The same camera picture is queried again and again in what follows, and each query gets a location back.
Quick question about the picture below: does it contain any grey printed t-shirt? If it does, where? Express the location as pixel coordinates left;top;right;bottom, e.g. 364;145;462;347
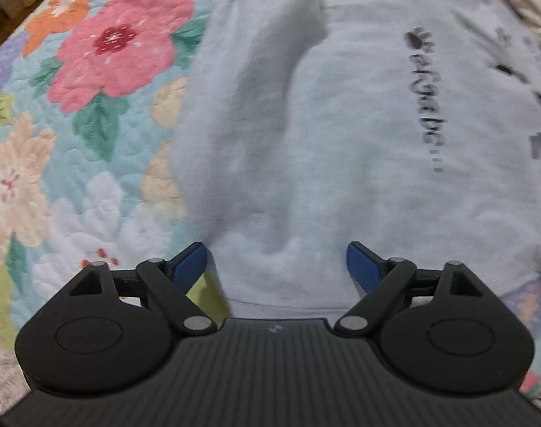
169;0;541;322

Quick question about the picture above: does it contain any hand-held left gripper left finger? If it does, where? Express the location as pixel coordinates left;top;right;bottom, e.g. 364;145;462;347
69;241;217;337

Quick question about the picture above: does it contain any beige fuzzy blanket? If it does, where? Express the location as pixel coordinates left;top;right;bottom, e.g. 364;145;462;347
0;346;31;415

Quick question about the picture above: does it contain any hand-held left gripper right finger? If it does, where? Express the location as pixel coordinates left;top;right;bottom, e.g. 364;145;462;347
335;241;485;334

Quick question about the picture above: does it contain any floral quilted bedspread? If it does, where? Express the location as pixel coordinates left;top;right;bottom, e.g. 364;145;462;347
0;0;541;410

